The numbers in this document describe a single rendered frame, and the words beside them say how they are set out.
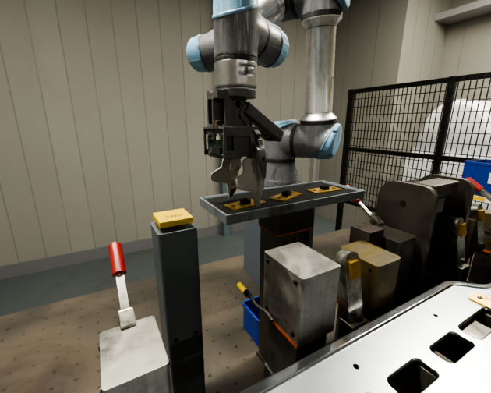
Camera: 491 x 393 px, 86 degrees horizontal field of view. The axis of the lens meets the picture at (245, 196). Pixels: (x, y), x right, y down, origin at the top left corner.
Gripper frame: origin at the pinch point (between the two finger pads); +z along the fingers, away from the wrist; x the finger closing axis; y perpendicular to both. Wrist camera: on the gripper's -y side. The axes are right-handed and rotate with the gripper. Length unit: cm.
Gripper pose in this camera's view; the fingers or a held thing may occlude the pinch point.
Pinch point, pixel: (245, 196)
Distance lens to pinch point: 53.9
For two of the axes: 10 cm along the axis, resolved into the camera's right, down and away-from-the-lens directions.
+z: 0.0, 9.6, 2.7
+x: 6.1, 2.1, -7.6
